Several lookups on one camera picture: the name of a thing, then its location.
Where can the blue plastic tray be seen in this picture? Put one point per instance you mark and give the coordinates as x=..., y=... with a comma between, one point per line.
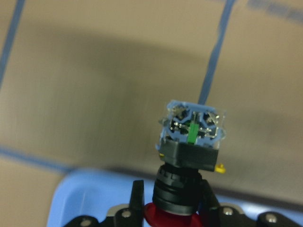
x=93, y=192

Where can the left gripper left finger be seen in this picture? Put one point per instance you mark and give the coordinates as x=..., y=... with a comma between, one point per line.
x=132, y=216

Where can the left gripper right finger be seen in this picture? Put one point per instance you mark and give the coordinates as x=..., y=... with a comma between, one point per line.
x=215, y=214

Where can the red emergency stop button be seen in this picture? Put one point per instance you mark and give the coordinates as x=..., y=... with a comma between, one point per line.
x=189, y=142

